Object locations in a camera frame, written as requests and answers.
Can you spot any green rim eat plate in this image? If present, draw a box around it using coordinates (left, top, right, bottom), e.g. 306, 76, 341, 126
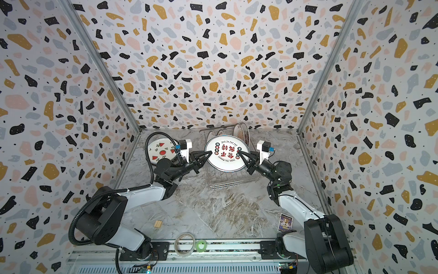
205, 135, 249, 172

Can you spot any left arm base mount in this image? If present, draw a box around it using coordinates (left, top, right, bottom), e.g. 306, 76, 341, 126
119, 242, 170, 263

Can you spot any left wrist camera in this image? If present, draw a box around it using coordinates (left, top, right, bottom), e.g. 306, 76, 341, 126
175, 139, 192, 163

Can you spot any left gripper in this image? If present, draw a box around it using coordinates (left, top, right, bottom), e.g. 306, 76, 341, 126
168, 152, 211, 184

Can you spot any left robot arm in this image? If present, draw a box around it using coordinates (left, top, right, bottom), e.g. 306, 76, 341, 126
68, 151, 212, 260

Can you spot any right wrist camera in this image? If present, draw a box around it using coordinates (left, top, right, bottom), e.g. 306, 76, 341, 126
256, 140, 274, 164

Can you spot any green tape roll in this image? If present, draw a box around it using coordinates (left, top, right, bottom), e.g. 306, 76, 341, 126
195, 239, 207, 252

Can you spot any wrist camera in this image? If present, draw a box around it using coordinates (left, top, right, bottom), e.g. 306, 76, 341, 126
175, 139, 192, 163
256, 140, 274, 164

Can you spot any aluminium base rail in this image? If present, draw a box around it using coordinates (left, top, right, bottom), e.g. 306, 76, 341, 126
65, 239, 314, 274

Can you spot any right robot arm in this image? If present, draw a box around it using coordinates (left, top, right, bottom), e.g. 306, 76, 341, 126
238, 151, 354, 274

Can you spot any black corrugated cable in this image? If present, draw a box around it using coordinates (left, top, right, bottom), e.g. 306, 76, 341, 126
67, 131, 179, 247

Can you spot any small wooden block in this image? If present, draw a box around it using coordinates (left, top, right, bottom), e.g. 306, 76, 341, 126
154, 220, 163, 228

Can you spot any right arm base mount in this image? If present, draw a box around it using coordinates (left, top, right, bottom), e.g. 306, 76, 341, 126
258, 240, 304, 260

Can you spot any clear tape roll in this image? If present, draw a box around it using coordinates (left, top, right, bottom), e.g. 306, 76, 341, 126
173, 232, 196, 258

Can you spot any wire dish rack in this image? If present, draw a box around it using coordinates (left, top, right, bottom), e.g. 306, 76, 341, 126
200, 124, 258, 189

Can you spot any watermelon blue rim plate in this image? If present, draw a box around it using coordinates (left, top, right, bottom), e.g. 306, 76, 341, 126
147, 138, 177, 165

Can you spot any colourful card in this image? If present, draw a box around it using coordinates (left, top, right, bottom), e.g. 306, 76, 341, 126
278, 213, 294, 232

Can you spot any orange sunburst plate front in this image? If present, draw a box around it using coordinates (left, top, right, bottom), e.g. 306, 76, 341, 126
206, 131, 215, 140

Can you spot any orange sunburst plate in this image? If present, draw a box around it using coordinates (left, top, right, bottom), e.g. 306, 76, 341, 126
216, 129, 226, 136
233, 123, 244, 139
206, 131, 215, 140

